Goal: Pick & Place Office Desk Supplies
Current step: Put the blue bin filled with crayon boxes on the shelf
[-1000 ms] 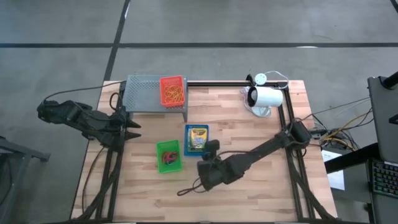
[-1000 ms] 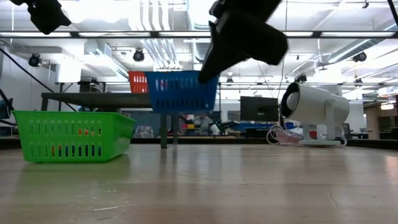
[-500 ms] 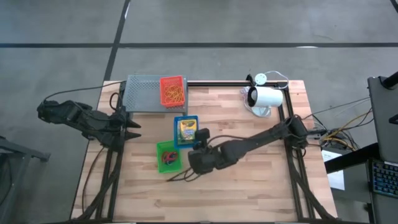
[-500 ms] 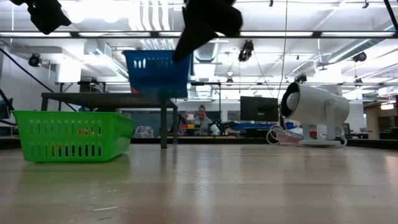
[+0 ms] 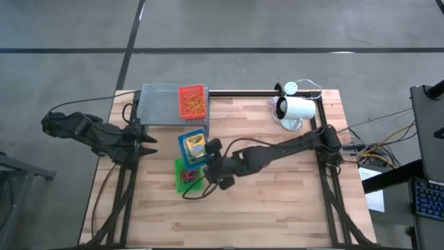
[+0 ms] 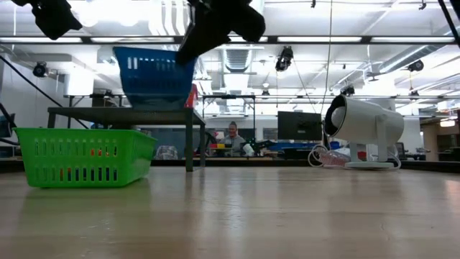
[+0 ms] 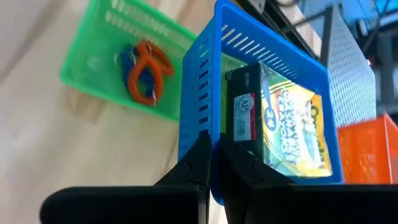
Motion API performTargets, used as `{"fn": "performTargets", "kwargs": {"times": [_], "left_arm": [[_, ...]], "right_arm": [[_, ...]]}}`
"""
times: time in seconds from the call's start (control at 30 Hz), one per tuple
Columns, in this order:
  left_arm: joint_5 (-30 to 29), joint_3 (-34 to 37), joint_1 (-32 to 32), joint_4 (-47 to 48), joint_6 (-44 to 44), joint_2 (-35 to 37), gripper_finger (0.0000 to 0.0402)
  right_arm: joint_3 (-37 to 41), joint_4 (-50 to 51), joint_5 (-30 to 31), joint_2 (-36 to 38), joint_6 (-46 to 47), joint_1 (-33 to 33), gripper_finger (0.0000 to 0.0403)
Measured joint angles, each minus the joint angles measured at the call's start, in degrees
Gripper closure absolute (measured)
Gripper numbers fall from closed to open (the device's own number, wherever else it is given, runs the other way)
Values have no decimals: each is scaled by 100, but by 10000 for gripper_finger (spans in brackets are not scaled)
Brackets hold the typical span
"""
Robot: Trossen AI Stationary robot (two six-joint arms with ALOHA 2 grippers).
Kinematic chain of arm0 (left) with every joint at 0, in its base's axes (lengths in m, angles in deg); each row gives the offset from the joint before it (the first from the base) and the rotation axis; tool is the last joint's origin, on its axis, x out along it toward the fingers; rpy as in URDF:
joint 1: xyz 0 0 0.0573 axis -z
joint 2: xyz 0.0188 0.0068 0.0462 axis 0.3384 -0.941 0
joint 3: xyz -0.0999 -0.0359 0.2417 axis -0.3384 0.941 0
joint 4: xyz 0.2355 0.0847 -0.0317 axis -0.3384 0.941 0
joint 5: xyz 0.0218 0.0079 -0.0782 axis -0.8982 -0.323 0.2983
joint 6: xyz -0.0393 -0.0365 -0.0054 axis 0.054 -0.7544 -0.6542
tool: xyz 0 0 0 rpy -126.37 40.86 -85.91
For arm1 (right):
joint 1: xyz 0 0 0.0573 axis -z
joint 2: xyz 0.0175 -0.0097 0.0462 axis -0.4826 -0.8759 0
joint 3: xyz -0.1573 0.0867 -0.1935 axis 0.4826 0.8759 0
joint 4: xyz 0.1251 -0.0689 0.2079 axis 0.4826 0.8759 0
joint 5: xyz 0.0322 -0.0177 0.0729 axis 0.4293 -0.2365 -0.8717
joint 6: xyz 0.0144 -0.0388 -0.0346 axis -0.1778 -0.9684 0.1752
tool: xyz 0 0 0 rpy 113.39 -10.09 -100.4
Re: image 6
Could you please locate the black monitor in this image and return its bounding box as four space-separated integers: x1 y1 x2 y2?
277 111 323 142

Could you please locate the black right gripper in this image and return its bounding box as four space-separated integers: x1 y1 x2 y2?
175 0 267 66

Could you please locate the grey patterned bag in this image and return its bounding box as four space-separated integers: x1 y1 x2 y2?
154 145 179 160

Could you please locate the white camera on stand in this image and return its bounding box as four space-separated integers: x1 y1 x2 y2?
307 142 403 171

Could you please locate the blue plastic basket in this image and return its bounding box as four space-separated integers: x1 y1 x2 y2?
113 45 198 109

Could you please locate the red coil keychain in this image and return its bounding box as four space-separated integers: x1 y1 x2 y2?
58 146 118 181

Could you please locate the person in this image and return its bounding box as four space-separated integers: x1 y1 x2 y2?
218 121 248 154

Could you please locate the green plastic basket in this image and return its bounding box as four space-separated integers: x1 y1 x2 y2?
14 127 158 189

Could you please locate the grey perforated metal riser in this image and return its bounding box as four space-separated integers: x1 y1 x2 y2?
46 106 208 173

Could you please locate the black overhead rig camera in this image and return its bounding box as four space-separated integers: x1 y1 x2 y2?
275 45 295 72

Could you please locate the black background rig frame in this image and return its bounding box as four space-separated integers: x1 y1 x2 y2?
64 93 257 141

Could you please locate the white security camera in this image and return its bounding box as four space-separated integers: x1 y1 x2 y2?
323 94 405 171

